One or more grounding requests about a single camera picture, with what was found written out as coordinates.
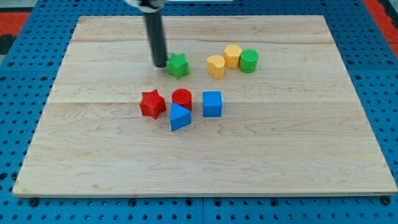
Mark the blue cube block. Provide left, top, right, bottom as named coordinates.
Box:
left=202, top=91, right=223, bottom=117

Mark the green cylinder block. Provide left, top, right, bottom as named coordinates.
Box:
left=239, top=49, right=259, bottom=73

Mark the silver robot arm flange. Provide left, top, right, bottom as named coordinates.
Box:
left=124, top=0, right=168, bottom=13

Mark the yellow hexagon block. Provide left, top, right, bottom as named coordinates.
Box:
left=223, top=45, right=243, bottom=68

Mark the green star block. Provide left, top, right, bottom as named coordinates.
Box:
left=166, top=53, right=190, bottom=80

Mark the red star block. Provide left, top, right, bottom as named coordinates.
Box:
left=139, top=89, right=166, bottom=119

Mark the yellow heart block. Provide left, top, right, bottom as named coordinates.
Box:
left=206, top=55, right=225, bottom=80

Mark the red cylinder block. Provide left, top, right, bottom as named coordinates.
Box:
left=172, top=88, right=192, bottom=111

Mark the wooden board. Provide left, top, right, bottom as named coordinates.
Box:
left=13, top=16, right=397, bottom=198

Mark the blue triangle block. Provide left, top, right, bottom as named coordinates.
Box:
left=170, top=103, right=191, bottom=131

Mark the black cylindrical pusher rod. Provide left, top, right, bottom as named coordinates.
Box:
left=144, top=10, right=167, bottom=68

